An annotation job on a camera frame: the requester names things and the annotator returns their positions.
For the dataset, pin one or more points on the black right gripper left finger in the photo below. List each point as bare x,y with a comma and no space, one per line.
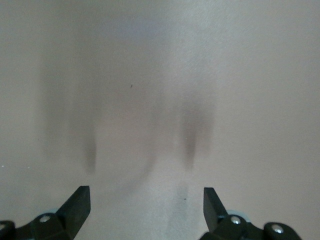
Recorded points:
76,210

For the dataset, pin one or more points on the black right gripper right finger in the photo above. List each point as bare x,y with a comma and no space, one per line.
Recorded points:
212,211

